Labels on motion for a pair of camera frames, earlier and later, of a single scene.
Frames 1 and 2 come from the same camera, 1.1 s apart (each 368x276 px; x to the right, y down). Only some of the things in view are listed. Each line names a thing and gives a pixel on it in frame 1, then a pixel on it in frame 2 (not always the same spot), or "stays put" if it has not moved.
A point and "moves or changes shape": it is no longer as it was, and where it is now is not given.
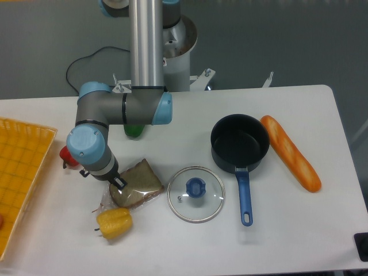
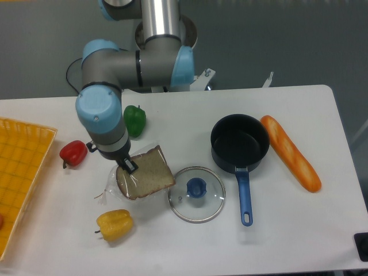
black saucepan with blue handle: (241, 141) stays put
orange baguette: (291, 154) stays put
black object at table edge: (361, 241) stays put
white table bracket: (268, 81) stays put
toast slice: (143, 182) moves or changes shape
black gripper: (113, 174) → (120, 156)
